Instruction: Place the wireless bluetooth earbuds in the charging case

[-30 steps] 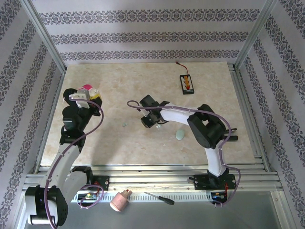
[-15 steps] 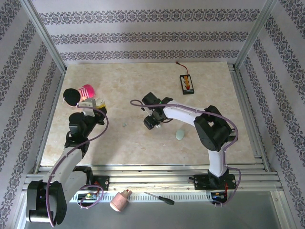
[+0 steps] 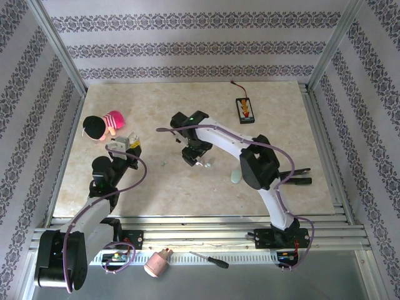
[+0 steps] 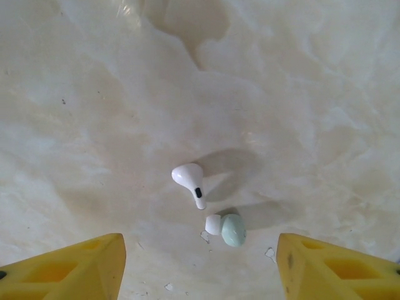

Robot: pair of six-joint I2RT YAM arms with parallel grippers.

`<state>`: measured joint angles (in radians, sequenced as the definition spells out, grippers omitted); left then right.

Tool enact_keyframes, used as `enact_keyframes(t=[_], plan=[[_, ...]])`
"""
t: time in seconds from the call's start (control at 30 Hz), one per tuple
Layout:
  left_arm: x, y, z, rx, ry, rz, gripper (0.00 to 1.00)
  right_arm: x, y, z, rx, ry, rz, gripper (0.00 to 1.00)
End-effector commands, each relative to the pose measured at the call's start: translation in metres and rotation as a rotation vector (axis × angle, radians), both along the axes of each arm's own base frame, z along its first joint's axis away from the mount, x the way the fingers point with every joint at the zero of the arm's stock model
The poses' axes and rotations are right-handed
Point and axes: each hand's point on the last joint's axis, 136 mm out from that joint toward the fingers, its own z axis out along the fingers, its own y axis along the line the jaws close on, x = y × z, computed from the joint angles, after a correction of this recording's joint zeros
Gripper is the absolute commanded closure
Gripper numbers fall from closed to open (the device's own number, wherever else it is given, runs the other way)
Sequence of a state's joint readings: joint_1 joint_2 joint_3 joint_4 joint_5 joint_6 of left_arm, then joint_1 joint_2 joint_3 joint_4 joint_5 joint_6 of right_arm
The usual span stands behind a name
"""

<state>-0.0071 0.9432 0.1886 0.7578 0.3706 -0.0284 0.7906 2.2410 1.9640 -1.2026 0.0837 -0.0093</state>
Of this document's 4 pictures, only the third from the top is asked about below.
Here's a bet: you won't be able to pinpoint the plush doll pink black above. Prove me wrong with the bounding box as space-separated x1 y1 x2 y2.
82 109 126 142

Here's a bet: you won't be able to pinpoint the black battery pack with lead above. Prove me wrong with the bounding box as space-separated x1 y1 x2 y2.
230 80 256 125

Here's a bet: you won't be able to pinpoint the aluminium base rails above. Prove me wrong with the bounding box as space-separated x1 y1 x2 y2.
29 215 373 253

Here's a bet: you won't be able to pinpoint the pink cylindrical canister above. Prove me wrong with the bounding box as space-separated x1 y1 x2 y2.
143 247 174 278

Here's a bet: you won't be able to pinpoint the grey metal panel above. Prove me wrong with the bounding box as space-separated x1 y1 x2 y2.
29 264 376 300

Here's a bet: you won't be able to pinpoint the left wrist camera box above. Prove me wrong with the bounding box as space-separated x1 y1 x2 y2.
105 136 131 152

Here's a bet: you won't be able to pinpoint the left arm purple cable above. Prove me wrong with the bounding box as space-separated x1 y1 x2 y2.
62 145 148 294

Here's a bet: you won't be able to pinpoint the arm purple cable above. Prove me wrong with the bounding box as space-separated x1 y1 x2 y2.
155 124 315 273
62 145 148 294

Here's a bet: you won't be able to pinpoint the left aluminium side rail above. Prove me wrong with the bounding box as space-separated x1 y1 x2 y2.
42 89 88 229

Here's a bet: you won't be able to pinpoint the aluminium side rail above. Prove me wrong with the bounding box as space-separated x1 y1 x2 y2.
42 89 88 229
298 81 359 228

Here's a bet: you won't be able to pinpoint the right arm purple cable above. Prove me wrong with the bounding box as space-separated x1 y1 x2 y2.
155 124 315 273

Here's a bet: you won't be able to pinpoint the white slotted cable duct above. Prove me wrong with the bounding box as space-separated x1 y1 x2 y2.
89 251 281 267

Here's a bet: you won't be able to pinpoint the black handled screwdriver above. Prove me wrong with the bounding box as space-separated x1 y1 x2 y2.
189 251 229 269

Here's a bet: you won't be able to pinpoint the right aluminium side rail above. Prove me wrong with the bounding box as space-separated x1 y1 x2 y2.
298 81 359 228

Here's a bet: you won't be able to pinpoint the left aluminium frame post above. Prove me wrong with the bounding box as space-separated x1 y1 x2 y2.
26 0 88 94

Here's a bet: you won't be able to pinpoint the aluminium frame post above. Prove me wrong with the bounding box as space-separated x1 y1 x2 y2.
307 0 366 91
26 0 88 94

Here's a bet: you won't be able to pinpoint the right aluminium frame post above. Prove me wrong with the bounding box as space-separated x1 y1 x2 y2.
307 0 366 91

